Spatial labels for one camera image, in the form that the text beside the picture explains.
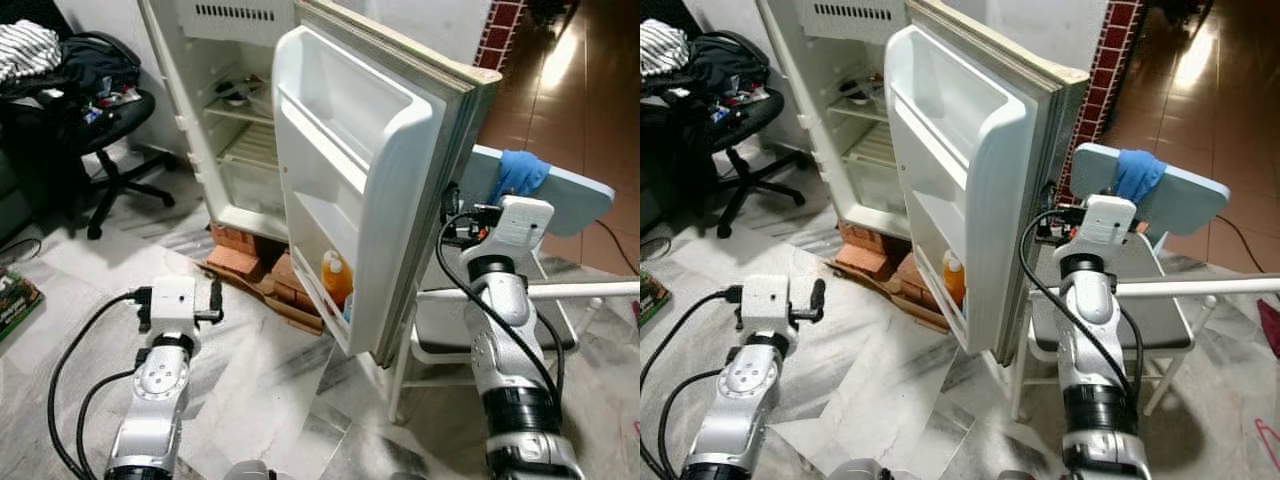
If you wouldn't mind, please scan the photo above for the white fridge door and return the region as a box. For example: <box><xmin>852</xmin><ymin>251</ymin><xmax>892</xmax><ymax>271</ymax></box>
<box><xmin>885</xmin><ymin>0</ymin><xmax>1091</xmax><ymax>366</ymax></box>
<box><xmin>272</xmin><ymin>0</ymin><xmax>503</xmax><ymax>369</ymax></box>

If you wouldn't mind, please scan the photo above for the orange juice bottle white cap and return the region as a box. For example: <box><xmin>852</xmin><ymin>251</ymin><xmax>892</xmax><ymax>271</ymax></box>
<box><xmin>941</xmin><ymin>250</ymin><xmax>968</xmax><ymax>308</ymax></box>
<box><xmin>320</xmin><ymin>250</ymin><xmax>354</xmax><ymax>309</ymax></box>

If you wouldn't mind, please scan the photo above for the white fridge body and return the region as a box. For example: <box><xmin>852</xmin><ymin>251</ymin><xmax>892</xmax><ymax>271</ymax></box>
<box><xmin>138</xmin><ymin>0</ymin><xmax>331</xmax><ymax>244</ymax></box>
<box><xmin>755</xmin><ymin>0</ymin><xmax>961</xmax><ymax>244</ymax></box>

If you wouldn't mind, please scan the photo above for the brown cardboard sheet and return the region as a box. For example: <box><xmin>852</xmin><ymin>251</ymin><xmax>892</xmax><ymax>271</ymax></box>
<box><xmin>825</xmin><ymin>258</ymin><xmax>949</xmax><ymax>333</ymax></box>
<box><xmin>195</xmin><ymin>258</ymin><xmax>326</xmax><ymax>336</ymax></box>

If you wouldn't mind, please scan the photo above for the red brick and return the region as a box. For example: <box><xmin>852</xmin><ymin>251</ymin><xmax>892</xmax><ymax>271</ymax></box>
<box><xmin>268</xmin><ymin>252</ymin><xmax>323</xmax><ymax>313</ymax></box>
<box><xmin>208</xmin><ymin>225</ymin><xmax>266</xmax><ymax>283</ymax></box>
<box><xmin>838</xmin><ymin>222</ymin><xmax>891</xmax><ymax>281</ymax></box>
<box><xmin>895</xmin><ymin>252</ymin><xmax>946</xmax><ymax>311</ymax></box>

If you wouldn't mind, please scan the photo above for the royal blue cloth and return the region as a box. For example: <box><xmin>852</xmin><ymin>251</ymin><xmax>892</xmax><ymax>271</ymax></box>
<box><xmin>488</xmin><ymin>150</ymin><xmax>550</xmax><ymax>204</ymax></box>
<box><xmin>1113</xmin><ymin>149</ymin><xmax>1167</xmax><ymax>206</ymax></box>

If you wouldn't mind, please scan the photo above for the white chair light blue backrest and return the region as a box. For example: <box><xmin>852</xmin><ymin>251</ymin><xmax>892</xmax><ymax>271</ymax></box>
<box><xmin>385</xmin><ymin>145</ymin><xmax>617</xmax><ymax>426</ymax></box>
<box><xmin>1008</xmin><ymin>142</ymin><xmax>1233</xmax><ymax>421</ymax></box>

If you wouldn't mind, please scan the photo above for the clear crisper drawer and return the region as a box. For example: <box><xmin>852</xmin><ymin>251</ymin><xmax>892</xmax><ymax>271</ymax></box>
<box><xmin>222</xmin><ymin>160</ymin><xmax>289</xmax><ymax>216</ymax></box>
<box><xmin>850</xmin><ymin>160</ymin><xmax>906</xmax><ymax>213</ymax></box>

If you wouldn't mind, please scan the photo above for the white horizontal bar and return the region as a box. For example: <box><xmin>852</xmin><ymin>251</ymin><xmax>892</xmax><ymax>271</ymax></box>
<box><xmin>415</xmin><ymin>281</ymin><xmax>641</xmax><ymax>303</ymax></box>
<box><xmin>1035</xmin><ymin>277</ymin><xmax>1280</xmax><ymax>299</ymax></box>

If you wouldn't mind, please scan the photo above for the green printed box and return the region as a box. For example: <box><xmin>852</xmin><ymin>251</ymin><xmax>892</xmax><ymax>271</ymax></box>
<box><xmin>0</xmin><ymin>268</ymin><xmax>43</xmax><ymax>343</ymax></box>
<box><xmin>640</xmin><ymin>275</ymin><xmax>669</xmax><ymax>328</ymax></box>

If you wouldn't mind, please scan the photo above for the red tiled pillar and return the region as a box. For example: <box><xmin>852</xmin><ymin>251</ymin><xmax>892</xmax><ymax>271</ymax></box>
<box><xmin>474</xmin><ymin>0</ymin><xmax>528</xmax><ymax>71</ymax></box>
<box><xmin>1088</xmin><ymin>0</ymin><xmax>1144</xmax><ymax>146</ymax></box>

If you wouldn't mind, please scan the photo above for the black office chair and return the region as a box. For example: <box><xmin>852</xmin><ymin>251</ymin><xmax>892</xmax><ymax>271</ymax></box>
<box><xmin>640</xmin><ymin>88</ymin><xmax>813</xmax><ymax>239</ymax></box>
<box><xmin>0</xmin><ymin>85</ymin><xmax>176</xmax><ymax>241</ymax></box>

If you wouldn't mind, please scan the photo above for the dark red cloth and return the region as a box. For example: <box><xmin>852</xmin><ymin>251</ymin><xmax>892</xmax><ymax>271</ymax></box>
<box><xmin>1256</xmin><ymin>298</ymin><xmax>1280</xmax><ymax>359</ymax></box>

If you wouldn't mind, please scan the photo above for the black clothes pile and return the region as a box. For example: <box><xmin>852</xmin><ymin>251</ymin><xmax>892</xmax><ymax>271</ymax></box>
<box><xmin>60</xmin><ymin>32</ymin><xmax>143</xmax><ymax>98</ymax></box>
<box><xmin>688</xmin><ymin>32</ymin><xmax>773</xmax><ymax>98</ymax></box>

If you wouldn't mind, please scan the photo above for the black white striped cloth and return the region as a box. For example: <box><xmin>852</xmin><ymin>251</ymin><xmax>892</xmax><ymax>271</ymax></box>
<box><xmin>640</xmin><ymin>20</ymin><xmax>691</xmax><ymax>79</ymax></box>
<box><xmin>0</xmin><ymin>20</ymin><xmax>63</xmax><ymax>83</ymax></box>

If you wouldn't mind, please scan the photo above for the white vented freezer flap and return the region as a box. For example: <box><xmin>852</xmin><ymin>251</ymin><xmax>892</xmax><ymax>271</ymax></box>
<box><xmin>178</xmin><ymin>0</ymin><xmax>298</xmax><ymax>46</ymax></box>
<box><xmin>805</xmin><ymin>0</ymin><xmax>916</xmax><ymax>43</ymax></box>

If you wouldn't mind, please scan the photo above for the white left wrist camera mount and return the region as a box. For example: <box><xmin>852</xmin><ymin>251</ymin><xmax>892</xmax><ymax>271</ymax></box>
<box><xmin>740</xmin><ymin>275</ymin><xmax>799</xmax><ymax>336</ymax></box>
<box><xmin>150</xmin><ymin>276</ymin><xmax>214</xmax><ymax>336</ymax></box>

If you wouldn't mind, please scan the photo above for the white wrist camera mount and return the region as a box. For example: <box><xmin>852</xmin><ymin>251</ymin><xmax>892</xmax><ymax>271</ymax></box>
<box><xmin>495</xmin><ymin>195</ymin><xmax>555</xmax><ymax>253</ymax></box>
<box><xmin>1076</xmin><ymin>195</ymin><xmax>1138</xmax><ymax>248</ymax></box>
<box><xmin>150</xmin><ymin>276</ymin><xmax>214</xmax><ymax>336</ymax></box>
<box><xmin>740</xmin><ymin>275</ymin><xmax>799</xmax><ymax>336</ymax></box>

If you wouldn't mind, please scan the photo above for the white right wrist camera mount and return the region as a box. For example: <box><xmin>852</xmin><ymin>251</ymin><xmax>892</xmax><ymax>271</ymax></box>
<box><xmin>1076</xmin><ymin>195</ymin><xmax>1138</xmax><ymax>248</ymax></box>
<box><xmin>495</xmin><ymin>195</ymin><xmax>555</xmax><ymax>253</ymax></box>

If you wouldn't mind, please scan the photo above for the thin black floor cable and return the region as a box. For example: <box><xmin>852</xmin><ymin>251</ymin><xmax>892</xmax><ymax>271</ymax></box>
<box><xmin>593</xmin><ymin>218</ymin><xmax>641</xmax><ymax>277</ymax></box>
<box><xmin>1213</xmin><ymin>213</ymin><xmax>1269</xmax><ymax>274</ymax></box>

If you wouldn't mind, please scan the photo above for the long black left arm cable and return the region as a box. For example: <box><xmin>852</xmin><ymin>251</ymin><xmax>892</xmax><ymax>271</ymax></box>
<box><xmin>640</xmin><ymin>288</ymin><xmax>743</xmax><ymax>480</ymax></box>
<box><xmin>47</xmin><ymin>288</ymin><xmax>151</xmax><ymax>480</ymax></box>

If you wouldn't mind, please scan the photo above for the short black right arm cable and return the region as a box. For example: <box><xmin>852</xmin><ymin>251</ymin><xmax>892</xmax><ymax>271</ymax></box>
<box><xmin>540</xmin><ymin>305</ymin><xmax>566</xmax><ymax>401</ymax></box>
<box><xmin>1120</xmin><ymin>305</ymin><xmax>1144</xmax><ymax>396</ymax></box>

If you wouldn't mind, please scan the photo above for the short black arm cable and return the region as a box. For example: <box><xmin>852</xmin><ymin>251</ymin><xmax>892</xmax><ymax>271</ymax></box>
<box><xmin>1120</xmin><ymin>305</ymin><xmax>1144</xmax><ymax>396</ymax></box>
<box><xmin>655</xmin><ymin>368</ymin><xmax>726</xmax><ymax>480</ymax></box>
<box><xmin>75</xmin><ymin>368</ymin><xmax>136</xmax><ymax>480</ymax></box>
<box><xmin>540</xmin><ymin>305</ymin><xmax>566</xmax><ymax>401</ymax></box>

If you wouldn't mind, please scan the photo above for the white wire fridge shelf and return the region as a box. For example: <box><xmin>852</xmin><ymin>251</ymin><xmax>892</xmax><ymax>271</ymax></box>
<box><xmin>218</xmin><ymin>125</ymin><xmax>281</xmax><ymax>169</ymax></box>
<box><xmin>845</xmin><ymin>125</ymin><xmax>901</xmax><ymax>166</ymax></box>
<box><xmin>830</xmin><ymin>95</ymin><xmax>891</xmax><ymax>123</ymax></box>
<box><xmin>205</xmin><ymin>95</ymin><xmax>276</xmax><ymax>126</ymax></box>

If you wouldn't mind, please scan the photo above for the short black left arm cable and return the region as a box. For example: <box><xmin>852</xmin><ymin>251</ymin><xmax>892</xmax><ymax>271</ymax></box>
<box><xmin>655</xmin><ymin>368</ymin><xmax>726</xmax><ymax>480</ymax></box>
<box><xmin>75</xmin><ymin>368</ymin><xmax>136</xmax><ymax>480</ymax></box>

